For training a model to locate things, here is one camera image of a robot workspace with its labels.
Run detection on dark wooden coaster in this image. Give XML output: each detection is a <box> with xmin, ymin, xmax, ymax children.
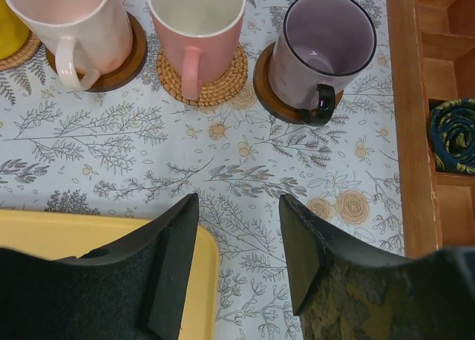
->
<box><xmin>45</xmin><ymin>11</ymin><xmax>148</xmax><ymax>94</ymax></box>
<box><xmin>254</xmin><ymin>36</ymin><xmax>352</xmax><ymax>126</ymax></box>

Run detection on yellow plastic tray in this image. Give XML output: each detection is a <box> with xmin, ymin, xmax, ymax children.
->
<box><xmin>1</xmin><ymin>209</ymin><xmax>219</xmax><ymax>339</ymax></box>

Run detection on dark wooden coaster far right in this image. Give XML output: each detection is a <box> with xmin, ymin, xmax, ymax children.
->
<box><xmin>254</xmin><ymin>36</ymin><xmax>352</xmax><ymax>126</ymax></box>

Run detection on white mug pink handle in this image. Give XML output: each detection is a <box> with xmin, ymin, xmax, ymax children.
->
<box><xmin>148</xmin><ymin>0</ymin><xmax>246</xmax><ymax>100</ymax></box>

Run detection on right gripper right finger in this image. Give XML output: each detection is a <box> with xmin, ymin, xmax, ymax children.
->
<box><xmin>279</xmin><ymin>194</ymin><xmax>474</xmax><ymax>339</ymax></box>

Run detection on light woven coaster left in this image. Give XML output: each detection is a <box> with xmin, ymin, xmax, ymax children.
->
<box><xmin>0</xmin><ymin>31</ymin><xmax>42</xmax><ymax>71</ymax></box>

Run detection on yellow glass cup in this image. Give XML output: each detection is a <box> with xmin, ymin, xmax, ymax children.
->
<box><xmin>0</xmin><ymin>0</ymin><xmax>30</xmax><ymax>59</ymax></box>

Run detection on dark wooden coaster middle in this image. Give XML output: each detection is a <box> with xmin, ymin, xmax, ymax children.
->
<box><xmin>45</xmin><ymin>11</ymin><xmax>148</xmax><ymax>94</ymax></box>

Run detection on light woven coaster right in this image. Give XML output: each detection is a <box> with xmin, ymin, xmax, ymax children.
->
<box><xmin>157</xmin><ymin>44</ymin><xmax>248</xmax><ymax>107</ymax></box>

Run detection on purple glass cup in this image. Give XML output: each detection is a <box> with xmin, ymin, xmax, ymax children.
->
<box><xmin>268</xmin><ymin>0</ymin><xmax>377</xmax><ymax>126</ymax></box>

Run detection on floral table cloth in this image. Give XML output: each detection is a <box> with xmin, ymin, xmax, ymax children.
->
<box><xmin>1</xmin><ymin>0</ymin><xmax>404</xmax><ymax>339</ymax></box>

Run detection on orange compartment organizer box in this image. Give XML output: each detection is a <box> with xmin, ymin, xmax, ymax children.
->
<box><xmin>387</xmin><ymin>0</ymin><xmax>474</xmax><ymax>258</ymax></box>

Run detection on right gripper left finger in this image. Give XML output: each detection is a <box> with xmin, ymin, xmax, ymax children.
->
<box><xmin>1</xmin><ymin>194</ymin><xmax>199</xmax><ymax>339</ymax></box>

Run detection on pink ceramic mug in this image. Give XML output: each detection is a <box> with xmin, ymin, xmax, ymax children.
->
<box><xmin>6</xmin><ymin>0</ymin><xmax>133</xmax><ymax>91</ymax></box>

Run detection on light woven coaster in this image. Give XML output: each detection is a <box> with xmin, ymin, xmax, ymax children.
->
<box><xmin>0</xmin><ymin>31</ymin><xmax>42</xmax><ymax>71</ymax></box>
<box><xmin>157</xmin><ymin>44</ymin><xmax>248</xmax><ymax>107</ymax></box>

